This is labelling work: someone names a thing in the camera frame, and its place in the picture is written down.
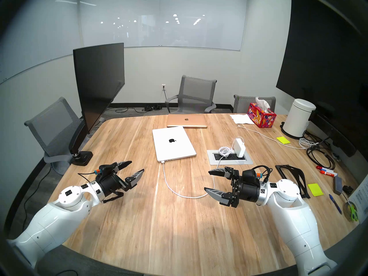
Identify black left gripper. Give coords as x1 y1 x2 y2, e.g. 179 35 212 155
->
96 161 145 197

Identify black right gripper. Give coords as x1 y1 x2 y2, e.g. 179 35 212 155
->
204 166 261 208

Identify white MacBook charging cable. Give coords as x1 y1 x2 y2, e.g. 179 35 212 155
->
161 137 245 199

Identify silver closed MacBook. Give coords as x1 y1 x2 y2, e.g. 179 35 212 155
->
152 126 197 163

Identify gold closed MacBook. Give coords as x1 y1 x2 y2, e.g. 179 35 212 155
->
167 114 208 128

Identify grey table outlet box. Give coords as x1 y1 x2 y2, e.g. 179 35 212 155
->
207 149 253 166

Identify white power adapter brick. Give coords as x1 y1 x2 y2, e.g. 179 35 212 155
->
232 138 245 158

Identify black laptop stand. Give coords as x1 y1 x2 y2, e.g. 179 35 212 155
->
275 164 311 200

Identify white paper napkin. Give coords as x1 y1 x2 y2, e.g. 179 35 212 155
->
230 114 256 125

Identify floral red tissue box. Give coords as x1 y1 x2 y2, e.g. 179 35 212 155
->
248 97 277 129

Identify grey mesh office chair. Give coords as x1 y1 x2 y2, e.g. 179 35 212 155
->
24 97 87 175
233 94 276 114
165 75 217 114

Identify black curved desktop monitor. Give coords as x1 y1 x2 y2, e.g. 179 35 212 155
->
73 43 125 134

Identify white cylindrical bin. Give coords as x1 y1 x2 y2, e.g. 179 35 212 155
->
280 98 317 140

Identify blue pen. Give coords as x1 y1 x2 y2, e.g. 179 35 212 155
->
329 194 343 215

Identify black video bar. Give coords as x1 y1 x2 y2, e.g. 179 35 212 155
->
309 110 357 158

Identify white printed paper sheet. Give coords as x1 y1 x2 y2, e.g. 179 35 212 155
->
349 182 368 224

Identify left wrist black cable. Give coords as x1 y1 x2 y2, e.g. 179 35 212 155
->
77 168 103 184

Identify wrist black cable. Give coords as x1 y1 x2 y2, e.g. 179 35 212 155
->
253 165 272 183
77 168 103 184

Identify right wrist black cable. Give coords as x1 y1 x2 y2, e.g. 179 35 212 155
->
253 165 272 183

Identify black floor cable bundle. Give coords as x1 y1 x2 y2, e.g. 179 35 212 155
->
108 104 164 113

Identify coiled black cable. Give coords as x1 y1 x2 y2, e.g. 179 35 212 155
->
306 135 336 170

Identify long white cable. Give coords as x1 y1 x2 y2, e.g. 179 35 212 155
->
237 125 320 150

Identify green handled scissors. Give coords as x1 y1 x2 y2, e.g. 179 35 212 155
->
346 199 358 222
344 202 359 221

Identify glass wall whiteboard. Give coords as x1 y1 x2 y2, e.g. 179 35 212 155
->
79 0 248 51
0 0 82 85

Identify large black wall television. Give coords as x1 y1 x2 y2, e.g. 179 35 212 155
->
275 0 368 158

